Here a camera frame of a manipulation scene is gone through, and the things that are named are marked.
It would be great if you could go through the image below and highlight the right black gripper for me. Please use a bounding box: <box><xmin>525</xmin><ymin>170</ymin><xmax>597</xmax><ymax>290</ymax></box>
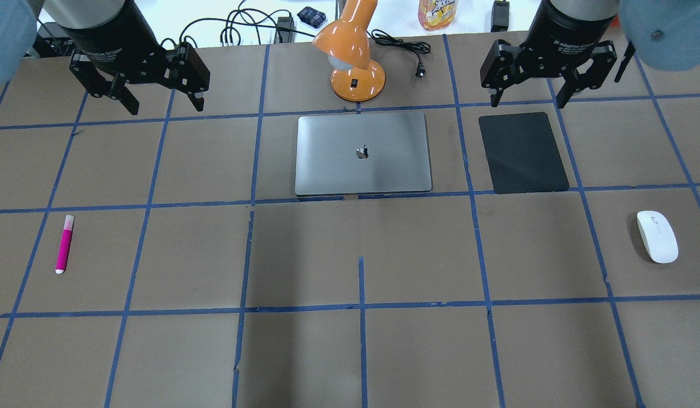
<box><xmin>480</xmin><ymin>1</ymin><xmax>617</xmax><ymax>109</ymax></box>

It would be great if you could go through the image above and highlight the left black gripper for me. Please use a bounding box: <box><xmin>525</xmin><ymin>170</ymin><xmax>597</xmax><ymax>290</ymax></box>
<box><xmin>61</xmin><ymin>1</ymin><xmax>210</xmax><ymax>114</ymax></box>

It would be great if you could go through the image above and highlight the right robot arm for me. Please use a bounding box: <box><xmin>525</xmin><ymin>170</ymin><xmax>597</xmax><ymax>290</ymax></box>
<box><xmin>480</xmin><ymin>1</ymin><xmax>700</xmax><ymax>108</ymax></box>

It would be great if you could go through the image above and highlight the grey laptop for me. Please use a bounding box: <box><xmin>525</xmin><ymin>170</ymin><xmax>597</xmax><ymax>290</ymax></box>
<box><xmin>294</xmin><ymin>111</ymin><xmax>432</xmax><ymax>196</ymax></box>

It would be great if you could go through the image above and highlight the dark blue pouch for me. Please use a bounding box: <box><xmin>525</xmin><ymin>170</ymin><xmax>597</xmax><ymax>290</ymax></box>
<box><xmin>297</xmin><ymin>7</ymin><xmax>327</xmax><ymax>29</ymax></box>

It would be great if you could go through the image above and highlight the pink marker pen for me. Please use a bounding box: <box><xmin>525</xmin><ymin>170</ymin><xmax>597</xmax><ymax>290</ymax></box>
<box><xmin>55</xmin><ymin>215</ymin><xmax>75</xmax><ymax>274</ymax></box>

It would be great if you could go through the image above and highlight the black lamp power cable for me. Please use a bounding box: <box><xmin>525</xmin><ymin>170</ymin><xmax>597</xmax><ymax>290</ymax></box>
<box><xmin>370</xmin><ymin>29</ymin><xmax>432</xmax><ymax>79</ymax></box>

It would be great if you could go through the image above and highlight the black mousepad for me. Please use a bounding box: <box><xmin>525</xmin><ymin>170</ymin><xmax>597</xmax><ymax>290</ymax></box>
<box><xmin>478</xmin><ymin>112</ymin><xmax>570</xmax><ymax>194</ymax></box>

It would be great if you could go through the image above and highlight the white mouse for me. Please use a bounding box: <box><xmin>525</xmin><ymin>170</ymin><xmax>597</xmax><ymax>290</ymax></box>
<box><xmin>637</xmin><ymin>211</ymin><xmax>679</xmax><ymax>264</ymax></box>

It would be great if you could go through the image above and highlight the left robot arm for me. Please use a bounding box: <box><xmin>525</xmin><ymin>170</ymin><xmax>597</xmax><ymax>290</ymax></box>
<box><xmin>0</xmin><ymin>1</ymin><xmax>210</xmax><ymax>114</ymax></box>

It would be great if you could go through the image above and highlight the orange desk lamp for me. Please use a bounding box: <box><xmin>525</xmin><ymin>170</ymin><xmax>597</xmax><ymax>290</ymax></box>
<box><xmin>312</xmin><ymin>1</ymin><xmax>386</xmax><ymax>103</ymax></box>

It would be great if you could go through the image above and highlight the black power adapter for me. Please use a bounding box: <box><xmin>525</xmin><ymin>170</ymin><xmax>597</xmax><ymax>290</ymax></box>
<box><xmin>274</xmin><ymin>15</ymin><xmax>296</xmax><ymax>44</ymax></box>

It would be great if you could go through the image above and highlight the orange snack bag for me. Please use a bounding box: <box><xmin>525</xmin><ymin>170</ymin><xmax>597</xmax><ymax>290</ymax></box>
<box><xmin>417</xmin><ymin>0</ymin><xmax>458</xmax><ymax>31</ymax></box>

